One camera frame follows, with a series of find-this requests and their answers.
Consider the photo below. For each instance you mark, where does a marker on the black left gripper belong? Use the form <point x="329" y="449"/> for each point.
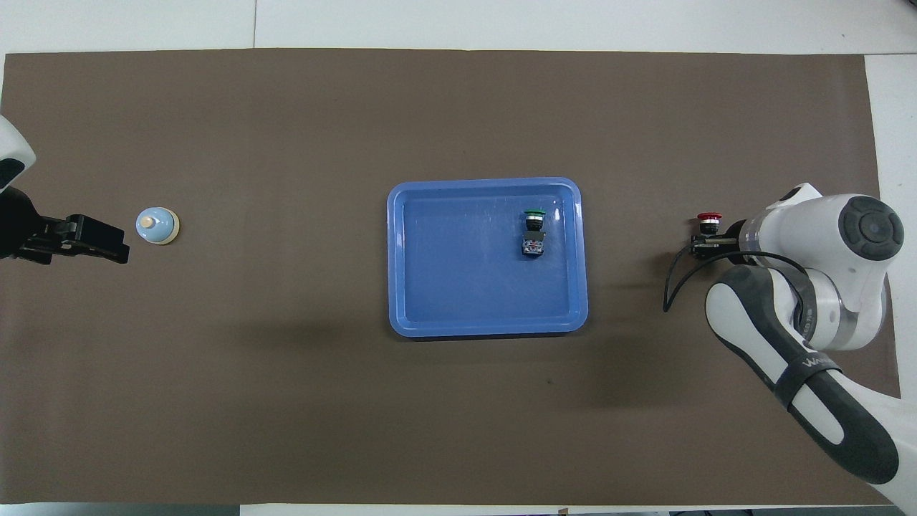
<point x="21" y="226"/>

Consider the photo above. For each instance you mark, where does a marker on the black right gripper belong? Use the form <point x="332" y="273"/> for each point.
<point x="732" y="244"/>

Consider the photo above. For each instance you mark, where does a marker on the red push button switch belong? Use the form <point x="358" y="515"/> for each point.
<point x="709" y="217"/>

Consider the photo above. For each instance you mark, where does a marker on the light blue call bell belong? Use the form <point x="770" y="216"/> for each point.
<point x="157" y="228"/>

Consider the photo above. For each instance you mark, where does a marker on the green push button switch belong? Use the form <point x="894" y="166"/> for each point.
<point x="533" y="240"/>

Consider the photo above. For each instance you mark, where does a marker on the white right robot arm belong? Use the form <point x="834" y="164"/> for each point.
<point x="860" y="229"/>

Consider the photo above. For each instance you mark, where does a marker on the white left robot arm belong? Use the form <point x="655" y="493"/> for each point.
<point x="13" y="154"/>

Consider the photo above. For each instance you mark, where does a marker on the blue plastic tray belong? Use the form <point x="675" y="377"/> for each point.
<point x="458" y="287"/>

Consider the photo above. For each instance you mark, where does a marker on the brown table mat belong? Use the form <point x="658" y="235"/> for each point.
<point x="286" y="394"/>

